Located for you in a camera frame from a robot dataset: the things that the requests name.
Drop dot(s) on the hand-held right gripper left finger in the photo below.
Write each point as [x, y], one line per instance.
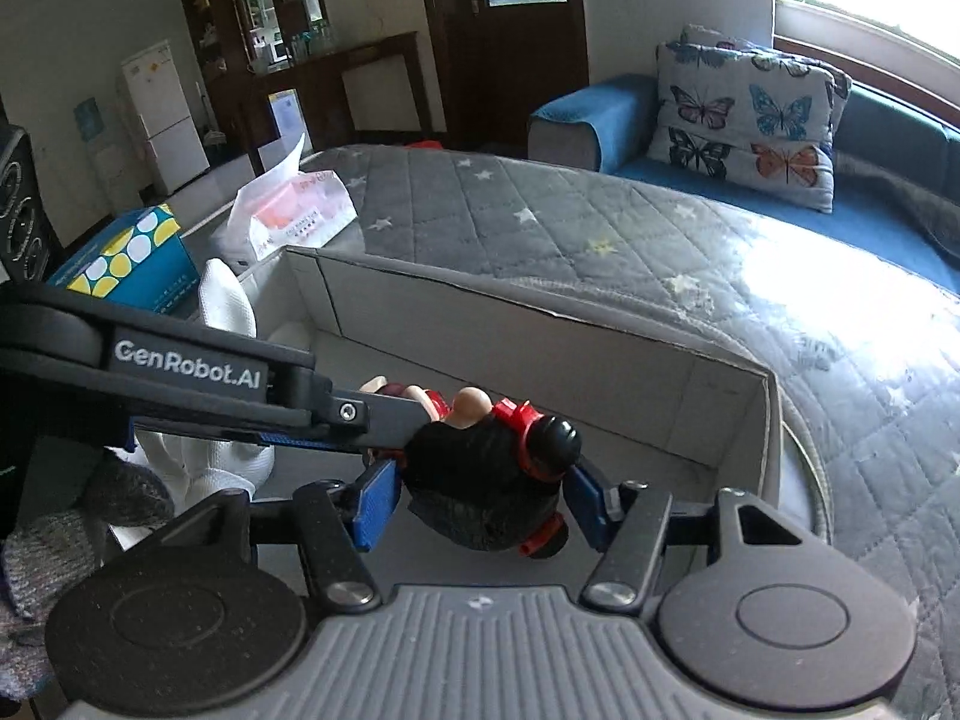
[375, 504]

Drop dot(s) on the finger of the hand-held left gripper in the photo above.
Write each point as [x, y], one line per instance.
[382, 414]

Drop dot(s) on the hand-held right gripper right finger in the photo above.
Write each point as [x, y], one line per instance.
[587, 506]

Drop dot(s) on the black and red toy figure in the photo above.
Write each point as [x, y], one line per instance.
[480, 480]

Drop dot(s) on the grey cardboard box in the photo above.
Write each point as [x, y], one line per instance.
[570, 367]

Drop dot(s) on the person's left forearm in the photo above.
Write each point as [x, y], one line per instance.
[52, 555]

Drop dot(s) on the person's left hand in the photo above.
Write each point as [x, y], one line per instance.
[206, 469]

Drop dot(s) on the blue dotted tissue box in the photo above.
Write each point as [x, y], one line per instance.
[131, 259]

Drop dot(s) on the pink tissue pack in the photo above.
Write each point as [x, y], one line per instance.
[292, 214]

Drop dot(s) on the black speaker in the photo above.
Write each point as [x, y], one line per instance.
[19, 202]

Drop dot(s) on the white water dispenser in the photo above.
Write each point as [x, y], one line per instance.
[101, 142]

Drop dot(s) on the grey star quilted blanket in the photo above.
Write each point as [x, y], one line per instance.
[600, 240]

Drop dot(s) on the white refrigerator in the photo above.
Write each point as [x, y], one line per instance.
[165, 116]

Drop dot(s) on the small red object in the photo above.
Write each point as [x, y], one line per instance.
[424, 144]

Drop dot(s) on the dark wooden cabinet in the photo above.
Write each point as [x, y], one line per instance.
[360, 82]

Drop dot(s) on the blue sofa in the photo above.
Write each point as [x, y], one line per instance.
[600, 124]

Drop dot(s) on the dark wooden door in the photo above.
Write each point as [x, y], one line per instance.
[517, 45]

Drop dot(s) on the butterfly print pillow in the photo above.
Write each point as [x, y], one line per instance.
[742, 127]
[840, 79]

